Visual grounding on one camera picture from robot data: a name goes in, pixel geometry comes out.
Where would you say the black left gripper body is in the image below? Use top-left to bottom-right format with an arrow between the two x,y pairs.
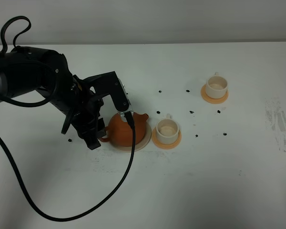
11,46 -> 103,134

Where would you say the beige round teapot saucer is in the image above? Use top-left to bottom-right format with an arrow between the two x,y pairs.
110,123 -> 152,153

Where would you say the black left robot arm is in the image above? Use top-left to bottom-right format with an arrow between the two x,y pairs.
0,46 -> 105,150

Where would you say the brown clay teapot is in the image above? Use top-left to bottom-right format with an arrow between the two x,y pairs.
99,113 -> 149,146

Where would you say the white teacup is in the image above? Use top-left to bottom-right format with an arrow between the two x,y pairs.
205,72 -> 228,99
155,114 -> 179,145

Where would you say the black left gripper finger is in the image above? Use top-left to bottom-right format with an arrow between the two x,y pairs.
96,118 -> 106,139
77,119 -> 101,150

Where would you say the near orange coaster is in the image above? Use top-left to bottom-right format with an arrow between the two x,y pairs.
152,128 -> 182,150

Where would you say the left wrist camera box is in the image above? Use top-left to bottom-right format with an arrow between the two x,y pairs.
81,72 -> 133,115

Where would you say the far orange coaster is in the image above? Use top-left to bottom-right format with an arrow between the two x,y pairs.
200,85 -> 229,104

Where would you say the orange coaster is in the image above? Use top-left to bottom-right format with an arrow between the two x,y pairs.
152,128 -> 182,150
200,85 -> 229,104

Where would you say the far white teacup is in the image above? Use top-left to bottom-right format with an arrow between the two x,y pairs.
205,72 -> 228,99

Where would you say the near white teacup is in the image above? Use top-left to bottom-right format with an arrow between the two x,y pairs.
155,114 -> 179,145

